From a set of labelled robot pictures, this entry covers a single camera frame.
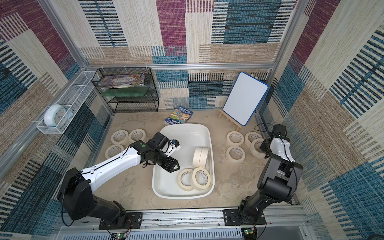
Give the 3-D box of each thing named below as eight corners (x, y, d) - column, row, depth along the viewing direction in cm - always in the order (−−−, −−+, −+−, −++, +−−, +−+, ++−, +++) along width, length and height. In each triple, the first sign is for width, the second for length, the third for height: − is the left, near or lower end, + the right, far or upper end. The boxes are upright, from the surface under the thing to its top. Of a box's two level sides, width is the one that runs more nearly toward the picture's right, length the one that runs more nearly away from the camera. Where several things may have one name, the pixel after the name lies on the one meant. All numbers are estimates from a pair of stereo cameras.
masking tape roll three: (110, 146, 103) (107, 143, 100) (115, 133, 110) (113, 130, 107) (127, 146, 103) (125, 143, 100) (131, 133, 110) (129, 130, 107)
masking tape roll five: (109, 161, 96) (106, 158, 93) (104, 153, 100) (101, 150, 97) (125, 150, 101) (123, 147, 98) (120, 143, 105) (118, 140, 102)
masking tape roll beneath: (227, 162, 94) (228, 159, 92) (225, 148, 100) (226, 146, 98) (245, 162, 94) (246, 159, 92) (242, 148, 100) (243, 146, 98)
